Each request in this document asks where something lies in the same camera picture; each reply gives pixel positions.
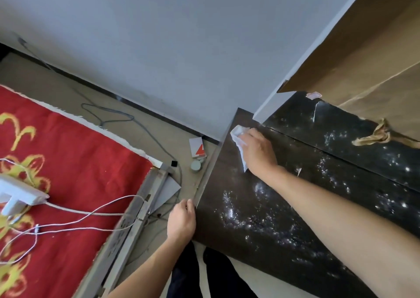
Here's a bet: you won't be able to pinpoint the person's right hand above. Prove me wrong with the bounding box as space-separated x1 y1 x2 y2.
238 128 279 178

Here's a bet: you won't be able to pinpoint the person's left hand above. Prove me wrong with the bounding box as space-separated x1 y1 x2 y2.
167 199 197 244

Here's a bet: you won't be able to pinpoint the white tissue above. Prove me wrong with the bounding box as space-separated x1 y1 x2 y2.
230 125 252 174

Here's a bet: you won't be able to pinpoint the dark brown wooden desk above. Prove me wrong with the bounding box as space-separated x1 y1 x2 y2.
191 91 420 298

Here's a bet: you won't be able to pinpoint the person's left forearm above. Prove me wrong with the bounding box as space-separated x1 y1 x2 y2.
110 237 192 298

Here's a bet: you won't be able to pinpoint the person's right forearm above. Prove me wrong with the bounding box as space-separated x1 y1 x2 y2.
253 165 420 298

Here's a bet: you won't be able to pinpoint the grey paper sheet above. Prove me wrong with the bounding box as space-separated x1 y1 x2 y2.
148 176 182 215

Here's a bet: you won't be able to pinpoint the red and white small box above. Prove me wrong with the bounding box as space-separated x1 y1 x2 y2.
189 137 208 159

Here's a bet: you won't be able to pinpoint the person's dark trousers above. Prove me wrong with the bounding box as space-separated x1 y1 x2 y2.
166 240 260 298

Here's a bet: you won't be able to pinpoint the red blanket with gold pattern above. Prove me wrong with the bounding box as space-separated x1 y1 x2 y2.
0 85 155 298

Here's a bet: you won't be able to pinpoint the brown paper sheet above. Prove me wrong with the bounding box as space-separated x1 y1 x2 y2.
276 0 420 150

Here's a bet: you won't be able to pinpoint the white power strip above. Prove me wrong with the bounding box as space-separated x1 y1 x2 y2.
0 173 50 217

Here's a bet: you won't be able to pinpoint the grey metal bed frame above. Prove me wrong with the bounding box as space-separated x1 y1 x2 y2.
73 164 172 298

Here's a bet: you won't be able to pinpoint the thick white power cable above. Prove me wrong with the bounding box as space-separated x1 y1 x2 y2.
44 194 150 217

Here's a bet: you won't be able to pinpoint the grey cable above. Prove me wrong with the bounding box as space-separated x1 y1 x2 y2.
16 37 182 185

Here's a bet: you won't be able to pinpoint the thin white charging cable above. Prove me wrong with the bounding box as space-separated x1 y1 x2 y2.
0 158 37 193
0 195 146 266

